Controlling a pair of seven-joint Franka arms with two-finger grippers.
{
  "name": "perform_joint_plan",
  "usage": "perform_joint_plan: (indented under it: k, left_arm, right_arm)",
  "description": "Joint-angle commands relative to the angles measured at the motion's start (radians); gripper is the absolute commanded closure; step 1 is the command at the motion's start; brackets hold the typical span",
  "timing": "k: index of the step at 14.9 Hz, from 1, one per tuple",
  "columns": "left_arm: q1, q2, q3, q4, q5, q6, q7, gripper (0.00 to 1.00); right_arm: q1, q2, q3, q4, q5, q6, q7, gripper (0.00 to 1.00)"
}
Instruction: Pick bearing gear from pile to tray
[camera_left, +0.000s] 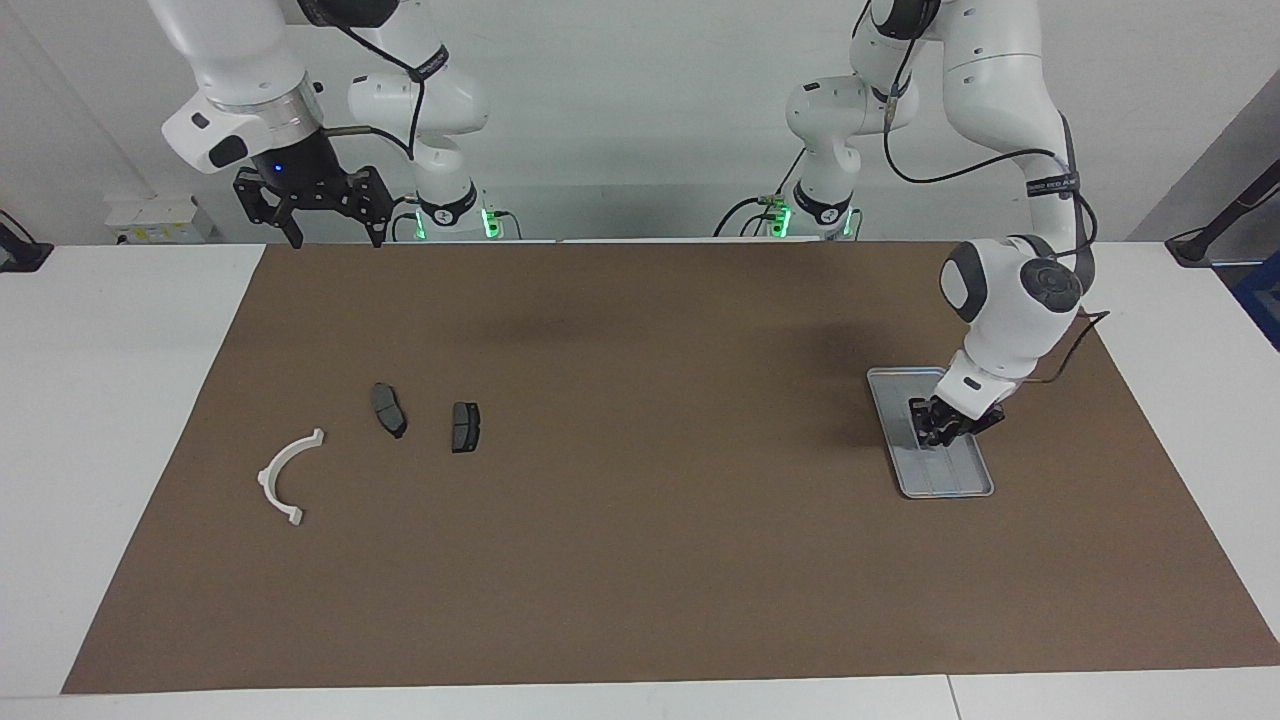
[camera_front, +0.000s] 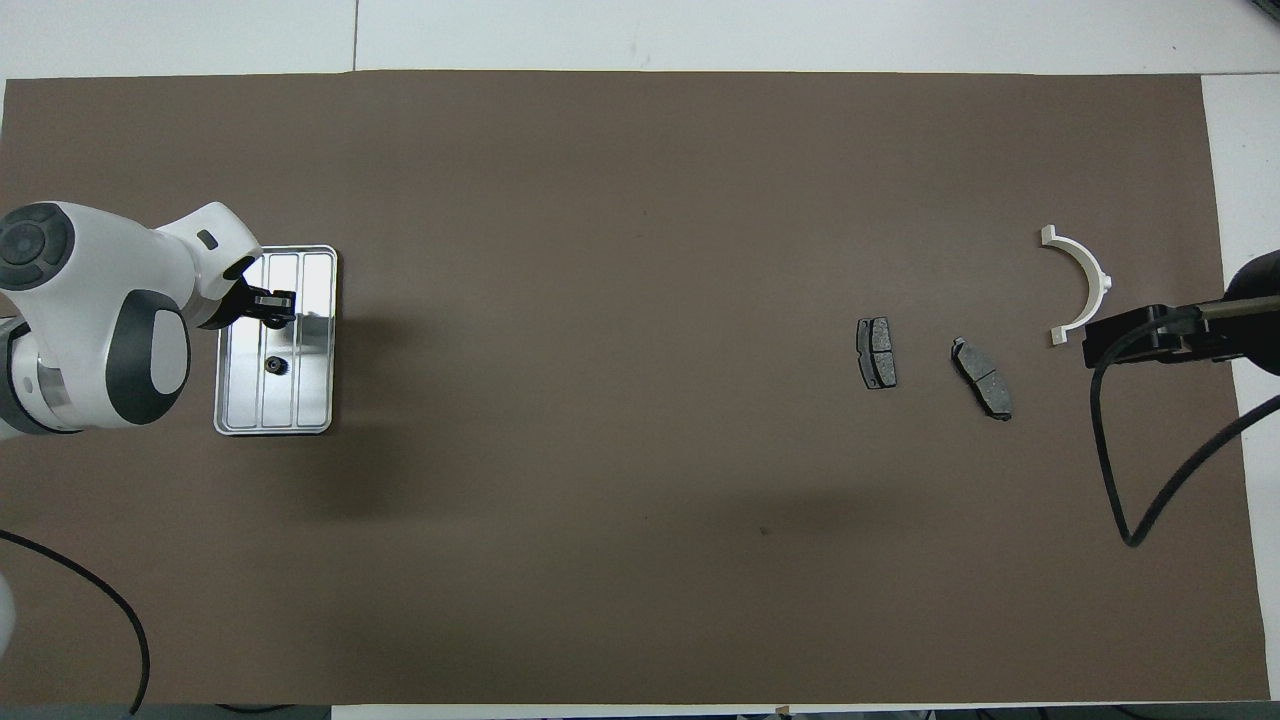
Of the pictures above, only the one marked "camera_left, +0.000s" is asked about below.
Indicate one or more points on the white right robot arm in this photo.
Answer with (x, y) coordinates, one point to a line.
(240, 70)

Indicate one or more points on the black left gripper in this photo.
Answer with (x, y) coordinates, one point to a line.
(975, 418)

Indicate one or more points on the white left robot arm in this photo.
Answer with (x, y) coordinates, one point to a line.
(1000, 100)

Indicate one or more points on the long dark brake pad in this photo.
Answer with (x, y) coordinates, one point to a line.
(388, 410)

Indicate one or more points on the silver metal tray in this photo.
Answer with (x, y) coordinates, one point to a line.
(950, 475)

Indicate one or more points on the black stand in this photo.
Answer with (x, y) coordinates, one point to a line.
(1215, 225)
(20, 250)

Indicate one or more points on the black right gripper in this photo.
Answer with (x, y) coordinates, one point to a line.
(305, 175)

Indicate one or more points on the brown table mat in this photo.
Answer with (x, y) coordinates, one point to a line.
(650, 500)

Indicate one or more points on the white wall power box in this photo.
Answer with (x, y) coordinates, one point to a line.
(155, 220)

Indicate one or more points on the white semicircular plastic bracket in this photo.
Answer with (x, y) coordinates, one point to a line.
(268, 482)

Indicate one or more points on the short dark brake pad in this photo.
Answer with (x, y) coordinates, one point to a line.
(465, 427)

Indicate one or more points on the blue crate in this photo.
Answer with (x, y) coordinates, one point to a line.
(1262, 300)

